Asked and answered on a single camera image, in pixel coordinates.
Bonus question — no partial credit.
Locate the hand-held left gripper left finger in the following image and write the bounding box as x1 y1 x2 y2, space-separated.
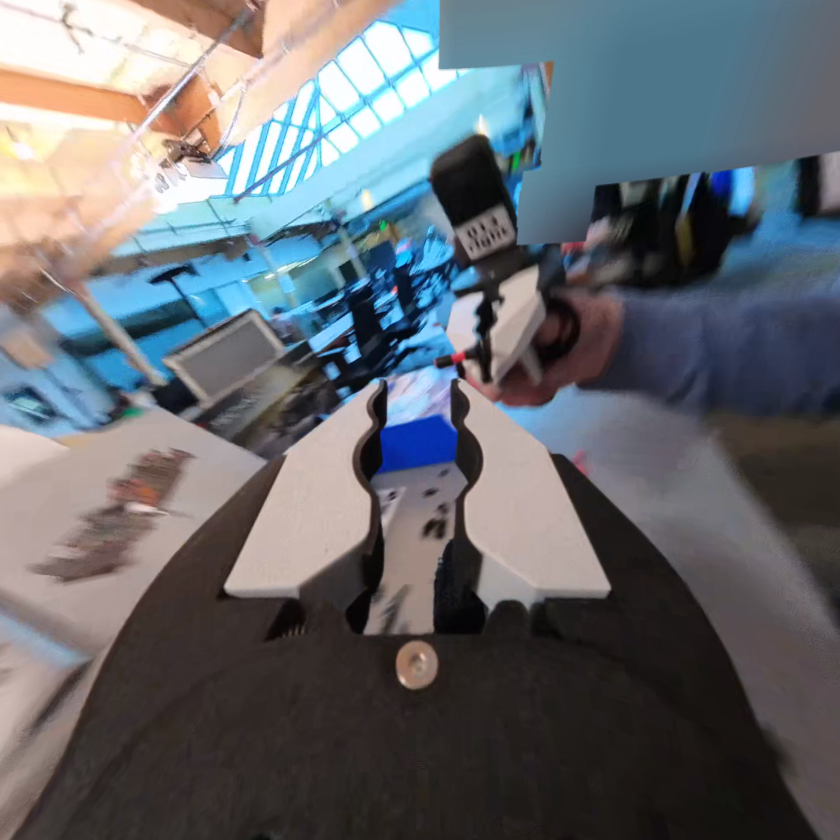
223 379 388 634

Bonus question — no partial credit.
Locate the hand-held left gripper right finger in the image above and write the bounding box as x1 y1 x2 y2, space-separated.
450 378 613 631

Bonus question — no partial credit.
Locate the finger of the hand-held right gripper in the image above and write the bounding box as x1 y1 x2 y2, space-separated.
489 269 549 387
446 290 487 360

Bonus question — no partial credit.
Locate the person's right forearm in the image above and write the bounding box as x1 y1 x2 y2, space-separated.
581 276 840 421

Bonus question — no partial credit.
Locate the person's right hand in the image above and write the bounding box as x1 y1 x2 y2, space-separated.
487 290 626 408

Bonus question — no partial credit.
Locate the cluster of dark grey pieces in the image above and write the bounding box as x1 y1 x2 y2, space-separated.
420 486 457 542

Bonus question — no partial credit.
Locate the dark printed cardboard box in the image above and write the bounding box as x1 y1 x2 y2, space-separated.
197 367 342 460

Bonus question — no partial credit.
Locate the blue storage bin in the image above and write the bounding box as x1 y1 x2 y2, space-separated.
381 420 460 473

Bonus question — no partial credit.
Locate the framed screen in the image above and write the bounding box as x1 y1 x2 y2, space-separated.
163 308 286 404

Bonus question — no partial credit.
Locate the open instruction booklet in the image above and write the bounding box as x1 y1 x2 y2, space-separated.
0 407 270 657

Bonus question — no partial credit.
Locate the black floor lamp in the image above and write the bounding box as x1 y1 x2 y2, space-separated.
150 262 199 322

